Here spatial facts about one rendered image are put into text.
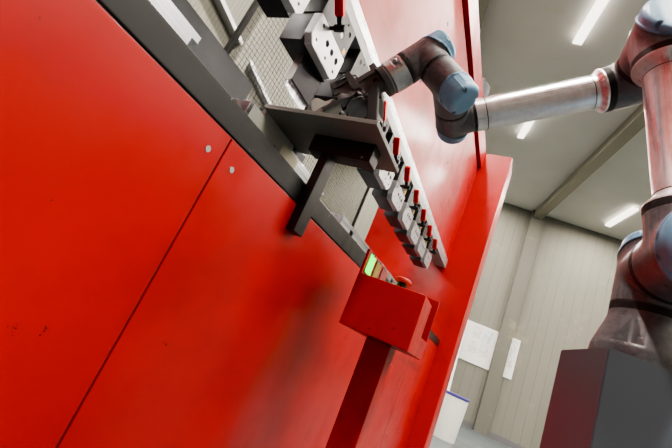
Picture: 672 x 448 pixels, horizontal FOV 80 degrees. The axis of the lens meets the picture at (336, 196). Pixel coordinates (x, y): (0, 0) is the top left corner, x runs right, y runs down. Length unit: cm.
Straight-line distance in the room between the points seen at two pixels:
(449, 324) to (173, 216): 244
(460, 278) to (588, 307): 924
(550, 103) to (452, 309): 206
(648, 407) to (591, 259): 1161
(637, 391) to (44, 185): 79
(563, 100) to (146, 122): 82
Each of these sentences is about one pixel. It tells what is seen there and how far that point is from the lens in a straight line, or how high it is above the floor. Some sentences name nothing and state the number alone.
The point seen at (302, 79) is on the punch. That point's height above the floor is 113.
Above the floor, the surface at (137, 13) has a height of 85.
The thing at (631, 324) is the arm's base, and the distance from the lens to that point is 83.
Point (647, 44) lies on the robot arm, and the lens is 94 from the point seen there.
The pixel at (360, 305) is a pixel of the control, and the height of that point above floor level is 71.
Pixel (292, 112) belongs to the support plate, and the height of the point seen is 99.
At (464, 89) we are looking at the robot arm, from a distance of 85.
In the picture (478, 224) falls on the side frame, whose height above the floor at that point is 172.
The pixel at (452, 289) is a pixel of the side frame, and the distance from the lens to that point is 291.
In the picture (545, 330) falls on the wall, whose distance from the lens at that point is 1157.
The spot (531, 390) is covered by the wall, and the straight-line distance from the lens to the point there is 1140.
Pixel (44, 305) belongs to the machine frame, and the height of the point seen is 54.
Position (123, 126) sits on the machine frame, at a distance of 52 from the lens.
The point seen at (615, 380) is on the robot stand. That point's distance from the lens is 75.
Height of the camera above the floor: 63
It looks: 18 degrees up
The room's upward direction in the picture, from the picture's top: 24 degrees clockwise
